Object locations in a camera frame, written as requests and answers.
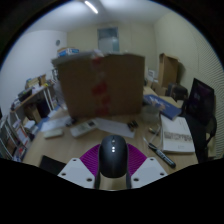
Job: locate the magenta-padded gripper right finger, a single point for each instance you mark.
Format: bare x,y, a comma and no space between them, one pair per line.
150,171

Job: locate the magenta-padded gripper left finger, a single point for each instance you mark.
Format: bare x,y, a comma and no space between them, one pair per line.
75,171

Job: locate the black computer mouse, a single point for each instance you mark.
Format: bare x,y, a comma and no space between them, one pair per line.
113,156

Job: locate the black mouse pad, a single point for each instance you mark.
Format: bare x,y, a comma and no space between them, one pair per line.
51,164

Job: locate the black marker pen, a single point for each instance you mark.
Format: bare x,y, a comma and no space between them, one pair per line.
162,155

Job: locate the small white remote control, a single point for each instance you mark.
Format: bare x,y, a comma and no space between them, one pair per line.
53,133

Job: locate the white book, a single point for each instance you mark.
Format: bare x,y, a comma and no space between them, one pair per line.
176,135

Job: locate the black binder clip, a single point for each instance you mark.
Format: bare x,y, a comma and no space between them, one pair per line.
132,124

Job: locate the white paper sheet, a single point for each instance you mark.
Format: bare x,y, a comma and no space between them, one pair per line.
115,127

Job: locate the clear plastic container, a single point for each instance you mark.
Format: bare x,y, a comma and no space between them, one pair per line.
150,114

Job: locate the blue book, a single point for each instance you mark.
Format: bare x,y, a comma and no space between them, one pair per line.
165,106

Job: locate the cluttered shelf unit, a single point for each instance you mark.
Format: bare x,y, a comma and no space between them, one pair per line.
20,130

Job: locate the black office chair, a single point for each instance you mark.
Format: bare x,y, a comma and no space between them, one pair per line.
200,113

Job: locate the large brown cardboard box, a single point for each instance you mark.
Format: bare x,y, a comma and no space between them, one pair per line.
80,88

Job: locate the open tall cardboard box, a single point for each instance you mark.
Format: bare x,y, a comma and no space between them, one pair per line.
168,70

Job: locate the blue and white box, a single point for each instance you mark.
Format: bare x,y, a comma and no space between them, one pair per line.
68,51

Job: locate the grey door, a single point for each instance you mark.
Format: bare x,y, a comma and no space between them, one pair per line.
108,40

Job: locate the ceiling tube light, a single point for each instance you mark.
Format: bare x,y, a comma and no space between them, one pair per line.
91,7

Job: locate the round wall clock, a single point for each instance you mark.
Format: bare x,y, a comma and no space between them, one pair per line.
57,42

